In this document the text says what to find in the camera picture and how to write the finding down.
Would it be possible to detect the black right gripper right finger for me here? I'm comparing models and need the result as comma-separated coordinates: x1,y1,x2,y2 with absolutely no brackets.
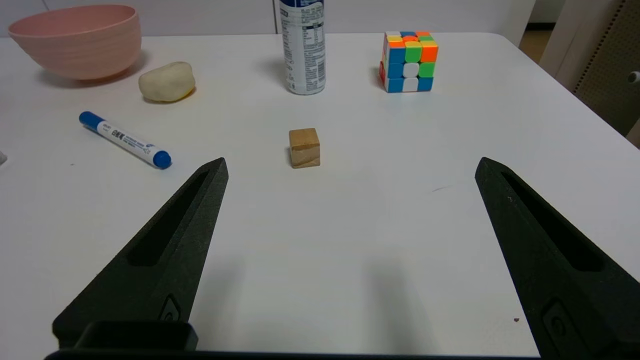
474,157,640,360

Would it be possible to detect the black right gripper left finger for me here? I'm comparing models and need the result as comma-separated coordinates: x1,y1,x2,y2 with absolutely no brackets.
52,157,230,350

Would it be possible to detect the pink bowl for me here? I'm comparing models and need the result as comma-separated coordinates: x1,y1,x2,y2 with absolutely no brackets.
7,4,142,81

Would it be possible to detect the blue white marker pen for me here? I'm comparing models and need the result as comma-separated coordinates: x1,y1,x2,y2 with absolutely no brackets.
78,111,172,170

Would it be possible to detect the cream yellow soft lump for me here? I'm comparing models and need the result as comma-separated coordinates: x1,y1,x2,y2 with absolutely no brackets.
138,61,196,103

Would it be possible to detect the wooden cube block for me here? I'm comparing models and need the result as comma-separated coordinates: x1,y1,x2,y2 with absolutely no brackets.
288,127,321,169

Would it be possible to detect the beige perforated panel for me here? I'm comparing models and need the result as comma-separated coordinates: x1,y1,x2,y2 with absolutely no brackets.
571,0,640,137

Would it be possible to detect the colourful puzzle cube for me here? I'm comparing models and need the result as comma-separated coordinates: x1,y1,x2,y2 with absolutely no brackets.
378,31,439,94

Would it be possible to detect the white blue labelled can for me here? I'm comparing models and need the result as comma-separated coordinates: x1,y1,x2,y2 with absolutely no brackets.
279,0,327,96

